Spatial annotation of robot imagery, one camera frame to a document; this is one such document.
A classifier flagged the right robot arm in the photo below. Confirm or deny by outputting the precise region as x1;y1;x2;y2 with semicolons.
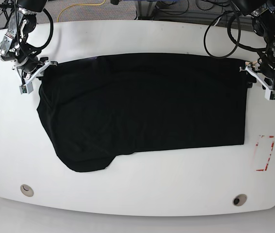
0;0;54;84

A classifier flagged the table cable grommet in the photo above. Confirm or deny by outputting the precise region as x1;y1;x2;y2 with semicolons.
232;194;247;207
20;184;34;197

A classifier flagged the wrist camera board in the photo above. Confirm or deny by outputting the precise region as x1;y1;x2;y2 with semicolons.
19;83;33;94
264;89;275;101

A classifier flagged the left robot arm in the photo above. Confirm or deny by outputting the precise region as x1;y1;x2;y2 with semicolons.
224;0;275;100

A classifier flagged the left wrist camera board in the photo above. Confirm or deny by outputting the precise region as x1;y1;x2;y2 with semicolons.
264;89;275;101

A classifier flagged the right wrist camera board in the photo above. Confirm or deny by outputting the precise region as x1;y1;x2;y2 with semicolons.
19;83;33;94

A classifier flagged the black T-shirt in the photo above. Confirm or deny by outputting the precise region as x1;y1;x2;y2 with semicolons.
37;53;248;172

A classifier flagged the black tripod stand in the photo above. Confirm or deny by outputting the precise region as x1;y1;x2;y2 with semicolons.
0;0;15;28

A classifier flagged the red tape rectangle marking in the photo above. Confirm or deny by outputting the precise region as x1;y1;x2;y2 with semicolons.
253;135;275;172

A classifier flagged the aluminium frame post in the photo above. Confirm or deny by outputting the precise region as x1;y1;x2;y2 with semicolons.
134;0;157;20

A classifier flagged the yellow cable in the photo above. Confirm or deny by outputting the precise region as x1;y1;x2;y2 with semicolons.
57;0;106;23

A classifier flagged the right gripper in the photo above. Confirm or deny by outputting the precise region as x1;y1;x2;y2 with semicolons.
12;57;58;85

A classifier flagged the right table cable grommet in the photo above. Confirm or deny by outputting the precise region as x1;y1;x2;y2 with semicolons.
232;194;247;207

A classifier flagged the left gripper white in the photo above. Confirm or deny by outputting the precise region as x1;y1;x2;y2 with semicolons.
240;60;275;94

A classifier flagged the left table cable grommet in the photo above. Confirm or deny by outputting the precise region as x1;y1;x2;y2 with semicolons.
20;184;34;197

